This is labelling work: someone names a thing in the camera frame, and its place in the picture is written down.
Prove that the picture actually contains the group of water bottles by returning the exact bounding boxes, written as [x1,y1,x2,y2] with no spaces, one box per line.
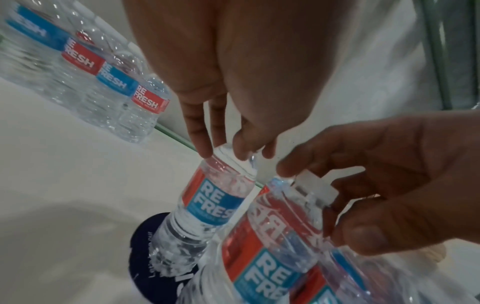
[179,243,444,304]

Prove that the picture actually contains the person's right hand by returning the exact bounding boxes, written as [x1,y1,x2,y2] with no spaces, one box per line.
[276,109,480,256]

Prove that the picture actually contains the purple round sticker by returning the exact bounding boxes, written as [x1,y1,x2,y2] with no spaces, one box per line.
[127,211,200,304]

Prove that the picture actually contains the neat rows of water bottles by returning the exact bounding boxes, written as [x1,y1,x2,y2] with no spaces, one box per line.
[0,0,172,143]

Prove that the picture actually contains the water bottle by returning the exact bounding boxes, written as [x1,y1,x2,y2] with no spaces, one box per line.
[221,169,341,304]
[149,143,260,276]

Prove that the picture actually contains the white table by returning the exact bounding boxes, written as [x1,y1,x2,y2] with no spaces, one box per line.
[0,15,271,304]

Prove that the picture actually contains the person's left hand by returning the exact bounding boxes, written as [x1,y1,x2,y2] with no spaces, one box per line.
[121,0,371,163]

